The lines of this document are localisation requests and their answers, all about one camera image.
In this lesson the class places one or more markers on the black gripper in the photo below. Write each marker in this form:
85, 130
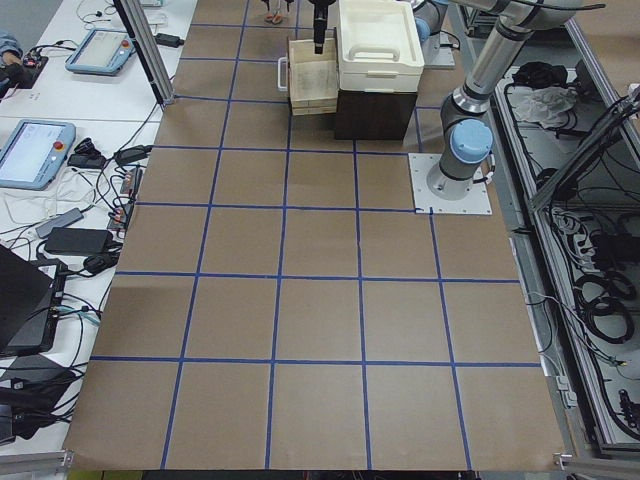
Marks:
319, 20

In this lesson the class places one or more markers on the wooden drawer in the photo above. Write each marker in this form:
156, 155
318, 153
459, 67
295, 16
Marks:
312, 78

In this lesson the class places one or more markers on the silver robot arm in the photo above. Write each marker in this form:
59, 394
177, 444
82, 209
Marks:
428, 16
468, 140

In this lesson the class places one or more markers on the white plastic tray box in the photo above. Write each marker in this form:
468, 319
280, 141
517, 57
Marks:
378, 47

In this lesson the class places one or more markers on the dark brown wooden cabinet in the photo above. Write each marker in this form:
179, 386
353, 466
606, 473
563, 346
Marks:
372, 115

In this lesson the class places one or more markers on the upper blue teach pendant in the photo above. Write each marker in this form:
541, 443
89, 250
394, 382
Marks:
102, 52

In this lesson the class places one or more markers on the blue teach pendant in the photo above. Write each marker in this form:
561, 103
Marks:
34, 153
102, 52

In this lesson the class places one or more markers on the crumpled white cloth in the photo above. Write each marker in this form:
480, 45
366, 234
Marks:
548, 107

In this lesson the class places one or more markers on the lower blue teach pendant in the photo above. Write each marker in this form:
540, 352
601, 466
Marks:
34, 153

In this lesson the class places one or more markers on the black power adapter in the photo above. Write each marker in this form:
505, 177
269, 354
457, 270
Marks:
77, 241

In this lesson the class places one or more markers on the black laptop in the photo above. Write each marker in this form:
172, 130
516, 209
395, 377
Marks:
31, 294

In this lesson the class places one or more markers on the white drawer handle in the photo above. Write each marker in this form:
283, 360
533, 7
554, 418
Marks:
282, 74

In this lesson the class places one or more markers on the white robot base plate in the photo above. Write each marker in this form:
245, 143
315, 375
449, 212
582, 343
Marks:
435, 193

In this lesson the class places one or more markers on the aluminium frame post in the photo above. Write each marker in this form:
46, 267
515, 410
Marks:
135, 22

